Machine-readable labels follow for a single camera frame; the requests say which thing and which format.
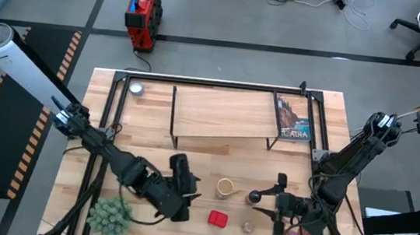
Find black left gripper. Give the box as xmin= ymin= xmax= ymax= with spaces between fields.
xmin=161 ymin=151 xmax=208 ymax=226

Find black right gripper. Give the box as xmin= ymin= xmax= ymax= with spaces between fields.
xmin=249 ymin=170 xmax=309 ymax=235

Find black lid orange spice jar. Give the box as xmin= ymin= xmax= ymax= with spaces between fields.
xmin=246 ymin=190 xmax=264 ymax=208

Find tan lid brown jar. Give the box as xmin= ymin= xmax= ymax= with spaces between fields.
xmin=215 ymin=176 xmax=236 ymax=202

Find small brown lid glass jar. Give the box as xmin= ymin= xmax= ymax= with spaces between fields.
xmin=241 ymin=219 xmax=257 ymax=235

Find red lid paprika tin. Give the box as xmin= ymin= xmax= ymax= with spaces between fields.
xmin=206 ymin=209 xmax=229 ymax=230

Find wooden shelf riser black legs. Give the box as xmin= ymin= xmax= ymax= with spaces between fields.
xmin=166 ymin=82 xmax=288 ymax=162

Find green artificial plant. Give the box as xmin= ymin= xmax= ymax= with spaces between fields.
xmin=84 ymin=192 xmax=138 ymax=235

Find Acadia poster card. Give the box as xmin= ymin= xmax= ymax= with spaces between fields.
xmin=269 ymin=94 xmax=317 ymax=145

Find dark grey box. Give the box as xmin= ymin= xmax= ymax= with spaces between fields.
xmin=355 ymin=184 xmax=418 ymax=218

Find small silver tin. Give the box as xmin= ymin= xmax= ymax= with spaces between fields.
xmin=128 ymin=80 xmax=146 ymax=97

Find black metal beam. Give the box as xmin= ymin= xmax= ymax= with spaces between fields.
xmin=360 ymin=198 xmax=420 ymax=235

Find red portable power station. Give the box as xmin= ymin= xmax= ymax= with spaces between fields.
xmin=120 ymin=0 xmax=165 ymax=54

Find white tower fan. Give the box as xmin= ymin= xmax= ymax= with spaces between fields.
xmin=0 ymin=23 xmax=89 ymax=120

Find black aluminium frame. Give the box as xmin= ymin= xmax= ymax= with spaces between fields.
xmin=39 ymin=54 xmax=390 ymax=235

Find black power station cable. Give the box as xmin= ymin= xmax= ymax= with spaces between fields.
xmin=124 ymin=47 xmax=154 ymax=74

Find white floor cable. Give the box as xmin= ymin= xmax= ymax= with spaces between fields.
xmin=289 ymin=0 xmax=378 ymax=32

